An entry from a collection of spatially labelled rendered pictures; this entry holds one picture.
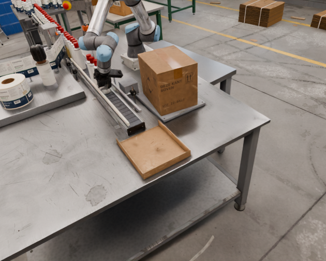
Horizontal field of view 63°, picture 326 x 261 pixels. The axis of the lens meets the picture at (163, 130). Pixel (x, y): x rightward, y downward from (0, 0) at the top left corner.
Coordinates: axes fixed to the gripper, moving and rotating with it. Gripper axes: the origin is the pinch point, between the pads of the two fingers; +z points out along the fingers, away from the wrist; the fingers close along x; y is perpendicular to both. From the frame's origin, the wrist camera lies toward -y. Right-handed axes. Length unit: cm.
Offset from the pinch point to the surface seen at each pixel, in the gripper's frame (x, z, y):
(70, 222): 69, -28, 48
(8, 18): -423, 314, 26
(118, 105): 16.1, -3.1, 0.5
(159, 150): 56, -21, -2
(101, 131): 27.6, -4.0, 16.4
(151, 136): 46.1, -15.1, -4.1
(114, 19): -151, 105, -80
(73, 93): -12.4, 13.4, 18.6
